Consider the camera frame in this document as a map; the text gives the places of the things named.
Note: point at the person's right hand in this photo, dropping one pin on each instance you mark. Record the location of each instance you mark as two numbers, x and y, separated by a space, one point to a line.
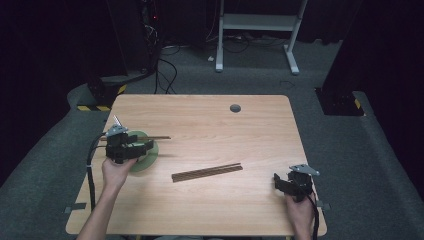
301 215

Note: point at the green ceramic plate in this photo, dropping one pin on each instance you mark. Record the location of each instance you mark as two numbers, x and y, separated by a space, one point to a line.
148 161

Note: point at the white metal stand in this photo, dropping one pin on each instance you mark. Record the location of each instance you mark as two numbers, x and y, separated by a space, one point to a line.
256 22

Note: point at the black curtain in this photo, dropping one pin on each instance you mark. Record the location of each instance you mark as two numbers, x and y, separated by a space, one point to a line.
383 46
50 50

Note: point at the small white plug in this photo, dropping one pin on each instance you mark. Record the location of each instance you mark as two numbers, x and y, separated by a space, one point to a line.
210 59

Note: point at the person's left hand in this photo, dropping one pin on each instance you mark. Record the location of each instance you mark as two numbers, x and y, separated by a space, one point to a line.
115 175

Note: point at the grey tape piece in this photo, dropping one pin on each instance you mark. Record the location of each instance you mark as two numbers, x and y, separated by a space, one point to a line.
325 206
76 207

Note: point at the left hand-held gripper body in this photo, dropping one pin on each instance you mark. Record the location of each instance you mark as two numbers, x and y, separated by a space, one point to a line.
116 148

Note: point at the yellow black hazard tape strip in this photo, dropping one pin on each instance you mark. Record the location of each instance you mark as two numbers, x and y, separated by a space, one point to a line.
93 108

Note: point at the metal spoon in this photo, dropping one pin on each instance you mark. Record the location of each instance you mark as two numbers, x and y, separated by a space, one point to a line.
117 120

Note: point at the black stand base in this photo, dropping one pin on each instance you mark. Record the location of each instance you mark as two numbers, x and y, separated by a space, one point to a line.
338 101
103 90

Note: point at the green ceramic bowl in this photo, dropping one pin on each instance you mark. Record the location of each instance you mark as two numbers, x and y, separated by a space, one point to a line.
138 134

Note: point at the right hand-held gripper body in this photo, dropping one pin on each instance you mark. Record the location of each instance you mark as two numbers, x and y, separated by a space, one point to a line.
301 183

